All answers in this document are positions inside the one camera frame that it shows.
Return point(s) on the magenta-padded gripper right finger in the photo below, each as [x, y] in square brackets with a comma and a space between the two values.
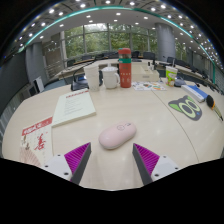
[148, 160]

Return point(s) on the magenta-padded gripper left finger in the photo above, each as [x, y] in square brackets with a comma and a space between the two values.
[75, 160]

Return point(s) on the pink computer mouse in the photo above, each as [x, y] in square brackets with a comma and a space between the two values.
[116, 135]

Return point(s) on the cat-shaped black green mouse pad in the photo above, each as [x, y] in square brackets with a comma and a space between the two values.
[186, 108]

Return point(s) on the red and white leaflet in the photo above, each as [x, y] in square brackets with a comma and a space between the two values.
[36, 140]

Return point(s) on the cream printed booklet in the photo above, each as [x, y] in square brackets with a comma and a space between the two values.
[73, 106]

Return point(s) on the colourful printed leaflet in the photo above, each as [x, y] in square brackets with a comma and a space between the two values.
[148, 86]

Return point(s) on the dark conference microphone unit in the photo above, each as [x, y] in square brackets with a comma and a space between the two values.
[180, 83]
[77, 86]

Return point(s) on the blue and white book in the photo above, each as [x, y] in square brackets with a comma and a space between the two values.
[195, 93]

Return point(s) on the white floor-standing appliance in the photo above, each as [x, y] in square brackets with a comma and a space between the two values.
[38, 85]

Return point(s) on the beige desk organizer box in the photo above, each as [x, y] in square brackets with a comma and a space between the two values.
[145, 75]

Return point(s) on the green printed drink cup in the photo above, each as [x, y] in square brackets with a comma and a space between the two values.
[171, 75]

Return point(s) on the white lidded mug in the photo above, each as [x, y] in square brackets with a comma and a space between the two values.
[109, 78]

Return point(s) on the long curved conference table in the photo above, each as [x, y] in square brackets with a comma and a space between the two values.
[100, 62]

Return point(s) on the group of dark office chairs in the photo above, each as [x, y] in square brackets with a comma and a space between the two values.
[146, 55]

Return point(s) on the group of ceiling lights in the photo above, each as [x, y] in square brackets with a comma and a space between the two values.
[118, 14]

